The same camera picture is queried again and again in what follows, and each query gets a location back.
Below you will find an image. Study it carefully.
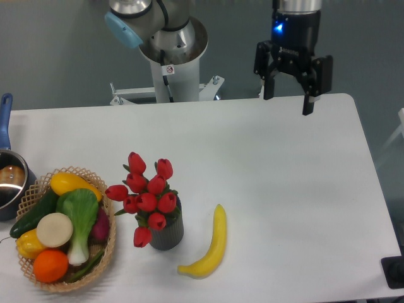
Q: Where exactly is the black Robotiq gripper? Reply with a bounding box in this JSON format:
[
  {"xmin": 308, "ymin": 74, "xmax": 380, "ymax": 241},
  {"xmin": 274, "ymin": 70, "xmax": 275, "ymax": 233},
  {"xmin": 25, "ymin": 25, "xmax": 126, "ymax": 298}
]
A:
[{"xmin": 253, "ymin": 8, "xmax": 333, "ymax": 116}]

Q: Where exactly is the red tulip bouquet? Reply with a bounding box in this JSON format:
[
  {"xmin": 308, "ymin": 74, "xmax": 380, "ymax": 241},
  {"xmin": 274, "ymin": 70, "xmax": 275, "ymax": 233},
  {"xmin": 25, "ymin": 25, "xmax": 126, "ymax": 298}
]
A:
[{"xmin": 105, "ymin": 151, "xmax": 179, "ymax": 248}]

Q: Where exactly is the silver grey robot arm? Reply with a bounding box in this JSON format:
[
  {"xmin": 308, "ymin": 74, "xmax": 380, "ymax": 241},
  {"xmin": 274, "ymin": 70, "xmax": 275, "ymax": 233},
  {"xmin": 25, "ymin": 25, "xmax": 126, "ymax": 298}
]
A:
[{"xmin": 104, "ymin": 1, "xmax": 333, "ymax": 115}]

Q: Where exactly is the dark grey ribbed vase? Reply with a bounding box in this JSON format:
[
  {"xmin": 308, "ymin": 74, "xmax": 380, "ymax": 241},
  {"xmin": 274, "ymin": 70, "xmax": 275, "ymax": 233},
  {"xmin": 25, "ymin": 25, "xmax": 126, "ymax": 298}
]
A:
[{"xmin": 150, "ymin": 196, "xmax": 184, "ymax": 251}]

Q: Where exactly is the yellow banana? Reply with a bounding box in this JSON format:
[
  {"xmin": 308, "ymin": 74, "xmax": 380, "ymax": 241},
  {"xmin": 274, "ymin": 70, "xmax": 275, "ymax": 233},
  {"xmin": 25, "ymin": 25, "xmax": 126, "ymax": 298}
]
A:
[{"xmin": 177, "ymin": 204, "xmax": 227, "ymax": 279}]

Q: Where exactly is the black device at table edge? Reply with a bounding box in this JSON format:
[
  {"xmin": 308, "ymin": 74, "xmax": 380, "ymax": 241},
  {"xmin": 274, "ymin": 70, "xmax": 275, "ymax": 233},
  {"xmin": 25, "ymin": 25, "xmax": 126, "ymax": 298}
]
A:
[{"xmin": 381, "ymin": 256, "xmax": 403, "ymax": 289}]

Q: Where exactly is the green bok choy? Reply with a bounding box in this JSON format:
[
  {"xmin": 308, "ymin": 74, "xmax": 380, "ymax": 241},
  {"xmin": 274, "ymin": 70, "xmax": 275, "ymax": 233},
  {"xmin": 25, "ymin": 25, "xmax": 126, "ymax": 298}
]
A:
[{"xmin": 56, "ymin": 189, "xmax": 98, "ymax": 266}]

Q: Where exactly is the purple red onion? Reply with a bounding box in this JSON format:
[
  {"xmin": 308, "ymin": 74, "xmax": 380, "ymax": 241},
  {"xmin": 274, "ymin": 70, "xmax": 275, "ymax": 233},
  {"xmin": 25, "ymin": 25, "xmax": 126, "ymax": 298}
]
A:
[{"xmin": 90, "ymin": 208, "xmax": 110, "ymax": 241}]

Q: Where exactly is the yellow squash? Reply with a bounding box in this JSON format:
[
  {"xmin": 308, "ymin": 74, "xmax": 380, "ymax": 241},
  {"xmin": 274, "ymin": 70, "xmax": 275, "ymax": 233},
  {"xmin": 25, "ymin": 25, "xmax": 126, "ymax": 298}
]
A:
[{"xmin": 50, "ymin": 172, "xmax": 102, "ymax": 202}]

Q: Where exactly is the woven wicker basket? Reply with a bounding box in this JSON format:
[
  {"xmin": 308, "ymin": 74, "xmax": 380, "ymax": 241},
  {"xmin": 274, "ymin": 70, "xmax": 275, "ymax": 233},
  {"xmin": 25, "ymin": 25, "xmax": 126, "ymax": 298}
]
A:
[{"xmin": 16, "ymin": 166, "xmax": 116, "ymax": 293}]

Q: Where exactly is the green bean pod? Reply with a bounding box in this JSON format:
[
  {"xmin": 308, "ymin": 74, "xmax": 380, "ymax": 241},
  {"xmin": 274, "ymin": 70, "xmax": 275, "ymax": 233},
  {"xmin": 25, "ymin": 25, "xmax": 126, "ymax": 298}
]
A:
[{"xmin": 66, "ymin": 250, "xmax": 104, "ymax": 283}]

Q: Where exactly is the dark green cucumber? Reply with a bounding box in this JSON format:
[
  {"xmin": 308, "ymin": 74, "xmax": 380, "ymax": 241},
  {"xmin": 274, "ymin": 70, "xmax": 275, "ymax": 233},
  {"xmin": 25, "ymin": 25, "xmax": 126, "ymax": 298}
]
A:
[{"xmin": 9, "ymin": 189, "xmax": 59, "ymax": 239}]

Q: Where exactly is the cream round bun slice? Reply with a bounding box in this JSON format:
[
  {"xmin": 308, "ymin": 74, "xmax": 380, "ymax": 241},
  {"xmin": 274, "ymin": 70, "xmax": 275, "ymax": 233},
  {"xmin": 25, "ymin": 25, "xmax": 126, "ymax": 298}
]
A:
[{"xmin": 36, "ymin": 213, "xmax": 73, "ymax": 248}]

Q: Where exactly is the orange fruit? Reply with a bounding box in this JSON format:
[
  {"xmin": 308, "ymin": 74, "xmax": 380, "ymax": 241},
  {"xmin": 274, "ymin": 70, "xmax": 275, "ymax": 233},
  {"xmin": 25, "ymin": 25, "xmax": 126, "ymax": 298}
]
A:
[{"xmin": 33, "ymin": 249, "xmax": 69, "ymax": 283}]

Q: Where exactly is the yellow lemon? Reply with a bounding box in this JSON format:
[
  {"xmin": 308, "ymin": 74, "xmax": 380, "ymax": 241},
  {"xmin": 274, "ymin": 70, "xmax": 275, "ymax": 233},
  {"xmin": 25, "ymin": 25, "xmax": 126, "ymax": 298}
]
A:
[{"xmin": 16, "ymin": 229, "xmax": 47, "ymax": 259}]

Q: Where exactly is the blue handled steel saucepan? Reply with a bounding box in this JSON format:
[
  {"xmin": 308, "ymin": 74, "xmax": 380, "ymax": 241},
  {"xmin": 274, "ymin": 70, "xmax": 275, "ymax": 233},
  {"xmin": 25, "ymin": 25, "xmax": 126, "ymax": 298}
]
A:
[{"xmin": 1, "ymin": 93, "xmax": 36, "ymax": 222}]

